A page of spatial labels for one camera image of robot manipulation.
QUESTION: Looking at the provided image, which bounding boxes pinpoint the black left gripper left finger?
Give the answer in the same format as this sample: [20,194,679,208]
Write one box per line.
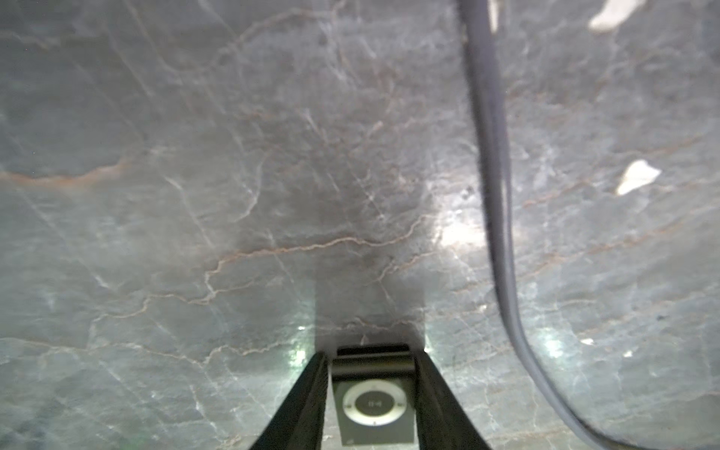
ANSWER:
[250,352,328,450]

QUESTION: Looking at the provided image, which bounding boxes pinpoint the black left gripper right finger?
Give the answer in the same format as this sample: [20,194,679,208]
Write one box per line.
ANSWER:
[414,350,491,450]

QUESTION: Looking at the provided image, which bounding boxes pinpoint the black mp3 player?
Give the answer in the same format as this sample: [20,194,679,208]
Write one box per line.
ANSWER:
[330,343,416,447]

